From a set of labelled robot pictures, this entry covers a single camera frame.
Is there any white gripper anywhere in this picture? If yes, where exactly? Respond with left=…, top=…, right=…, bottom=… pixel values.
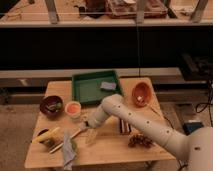
left=85, top=105, right=109, bottom=145

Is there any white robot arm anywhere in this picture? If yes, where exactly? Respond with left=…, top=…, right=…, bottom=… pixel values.
left=87, top=94, right=213, bottom=171

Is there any green plastic tray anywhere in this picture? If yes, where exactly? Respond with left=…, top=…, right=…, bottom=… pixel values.
left=72, top=70, right=123, bottom=105

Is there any grey green cloth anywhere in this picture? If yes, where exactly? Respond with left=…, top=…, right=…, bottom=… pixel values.
left=62, top=132, right=77, bottom=171

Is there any wooden table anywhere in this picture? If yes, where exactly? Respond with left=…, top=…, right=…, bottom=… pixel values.
left=24, top=77, right=175, bottom=169

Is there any white cup with orange content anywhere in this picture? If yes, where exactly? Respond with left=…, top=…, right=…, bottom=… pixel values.
left=65, top=101, right=81, bottom=119

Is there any striped cloth piece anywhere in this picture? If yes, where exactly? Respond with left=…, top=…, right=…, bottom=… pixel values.
left=119, top=119, right=131, bottom=135

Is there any yellow corn toy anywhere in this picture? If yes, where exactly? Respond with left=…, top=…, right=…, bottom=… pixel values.
left=32, top=127, right=60, bottom=143

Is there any brown grape bunch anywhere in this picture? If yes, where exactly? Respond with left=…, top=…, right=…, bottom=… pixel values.
left=128, top=134, right=153, bottom=148

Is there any dark purple bowl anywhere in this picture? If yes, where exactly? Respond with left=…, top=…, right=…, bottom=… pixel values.
left=39, top=95, right=63, bottom=118

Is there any grey sponge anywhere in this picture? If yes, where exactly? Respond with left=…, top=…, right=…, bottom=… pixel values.
left=100, top=82, right=116, bottom=91

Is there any orange bowl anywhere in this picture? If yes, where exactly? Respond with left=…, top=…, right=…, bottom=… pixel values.
left=132, top=82, right=152, bottom=107

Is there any black cable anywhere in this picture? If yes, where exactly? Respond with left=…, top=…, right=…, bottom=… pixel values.
left=149, top=79, right=213, bottom=171

